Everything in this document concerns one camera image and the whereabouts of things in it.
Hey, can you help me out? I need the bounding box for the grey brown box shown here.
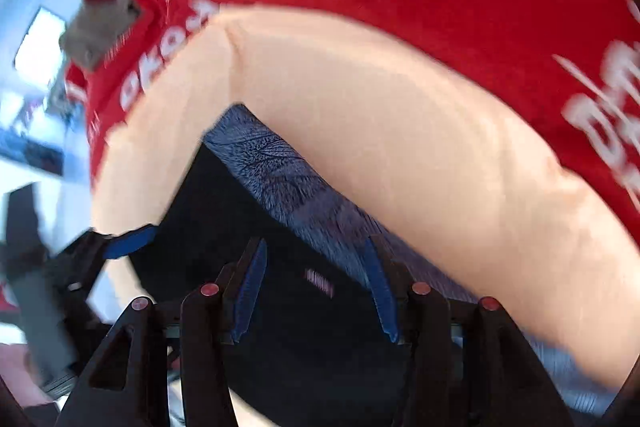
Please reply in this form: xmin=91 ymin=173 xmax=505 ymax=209
xmin=59 ymin=0 xmax=143 ymax=70

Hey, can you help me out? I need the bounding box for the cream table cover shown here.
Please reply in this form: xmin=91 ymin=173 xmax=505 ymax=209
xmin=90 ymin=4 xmax=640 ymax=403

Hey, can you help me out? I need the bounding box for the bright rectangular light panel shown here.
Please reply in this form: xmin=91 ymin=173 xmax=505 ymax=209
xmin=12 ymin=6 xmax=71 ymax=82

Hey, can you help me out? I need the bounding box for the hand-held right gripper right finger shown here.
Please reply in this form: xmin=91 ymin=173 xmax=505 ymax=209
xmin=362 ymin=234 xmax=576 ymax=427

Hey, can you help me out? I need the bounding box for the black sock blue cuff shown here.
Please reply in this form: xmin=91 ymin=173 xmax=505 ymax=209
xmin=131 ymin=103 xmax=618 ymax=427

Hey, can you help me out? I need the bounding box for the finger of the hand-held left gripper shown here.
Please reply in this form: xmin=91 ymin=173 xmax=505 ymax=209
xmin=60 ymin=223 xmax=160 ymax=289

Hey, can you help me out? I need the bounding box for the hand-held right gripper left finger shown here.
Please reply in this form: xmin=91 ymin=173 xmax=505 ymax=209
xmin=55 ymin=237 xmax=268 ymax=427

